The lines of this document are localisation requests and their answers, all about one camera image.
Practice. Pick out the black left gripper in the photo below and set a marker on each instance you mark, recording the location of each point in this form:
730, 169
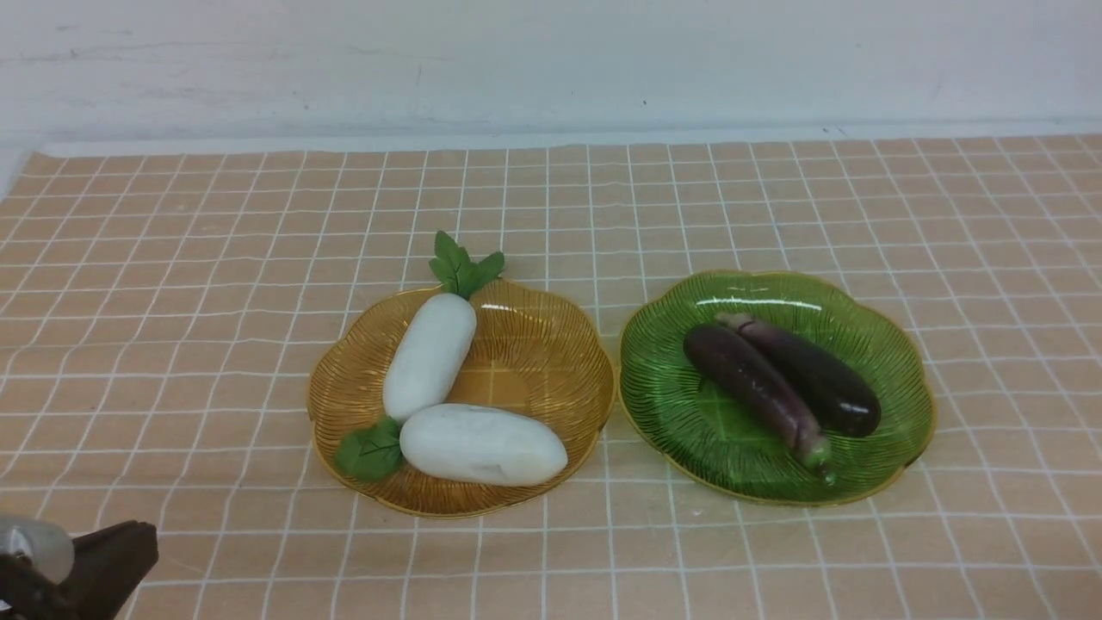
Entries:
110, 564

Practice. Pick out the white radish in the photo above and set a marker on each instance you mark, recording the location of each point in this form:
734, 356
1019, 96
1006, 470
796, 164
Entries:
435, 345
455, 442

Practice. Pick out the purple eggplant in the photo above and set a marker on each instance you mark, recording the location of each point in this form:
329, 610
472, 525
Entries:
841, 400
739, 370

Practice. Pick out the amber ribbed glass plate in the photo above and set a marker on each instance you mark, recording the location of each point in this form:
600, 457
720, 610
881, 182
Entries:
534, 353

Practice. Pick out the green ribbed glass plate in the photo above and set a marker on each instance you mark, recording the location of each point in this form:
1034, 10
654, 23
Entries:
734, 445

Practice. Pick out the orange checkered tablecloth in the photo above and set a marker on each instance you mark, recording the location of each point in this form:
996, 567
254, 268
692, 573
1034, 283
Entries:
161, 315

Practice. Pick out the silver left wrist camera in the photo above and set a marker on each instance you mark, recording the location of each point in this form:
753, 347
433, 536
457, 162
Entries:
48, 546

